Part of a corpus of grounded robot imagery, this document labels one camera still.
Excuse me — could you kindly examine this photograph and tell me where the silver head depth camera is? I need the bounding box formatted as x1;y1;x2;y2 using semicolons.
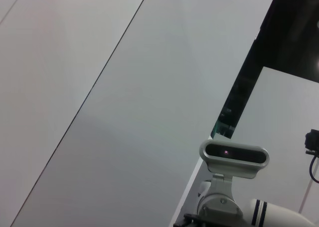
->
199;139;270;180

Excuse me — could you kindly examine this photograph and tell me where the silver head camera mount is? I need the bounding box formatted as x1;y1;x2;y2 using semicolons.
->
196;173;244;227

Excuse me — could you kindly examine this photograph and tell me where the black bracket below head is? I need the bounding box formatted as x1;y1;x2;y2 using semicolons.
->
173;213;207;227

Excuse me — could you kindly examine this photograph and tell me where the thin black camera cable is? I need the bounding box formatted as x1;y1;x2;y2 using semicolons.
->
308;155;319;182

